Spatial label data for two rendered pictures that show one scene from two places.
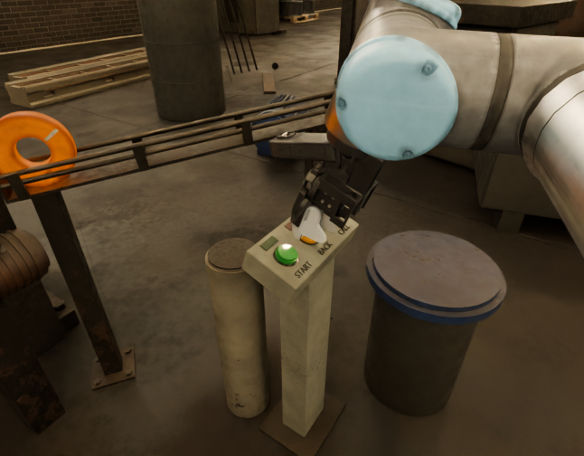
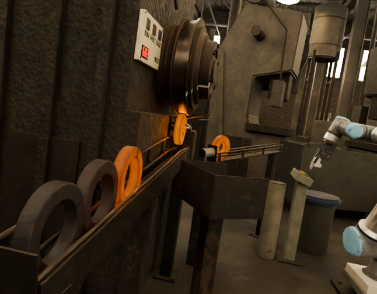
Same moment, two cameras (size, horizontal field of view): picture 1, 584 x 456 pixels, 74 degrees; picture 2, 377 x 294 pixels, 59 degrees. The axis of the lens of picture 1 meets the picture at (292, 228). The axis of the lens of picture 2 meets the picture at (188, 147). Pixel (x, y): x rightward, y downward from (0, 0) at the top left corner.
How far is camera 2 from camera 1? 1.95 m
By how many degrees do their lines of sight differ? 36
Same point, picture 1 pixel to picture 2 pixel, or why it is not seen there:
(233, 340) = (276, 214)
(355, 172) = (331, 149)
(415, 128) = (359, 133)
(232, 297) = (281, 195)
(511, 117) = (367, 133)
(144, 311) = not seen: hidden behind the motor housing
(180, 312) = not seen: hidden behind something
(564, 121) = not seen: outside the picture
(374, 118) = (354, 132)
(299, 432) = (292, 259)
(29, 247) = not seen: hidden behind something
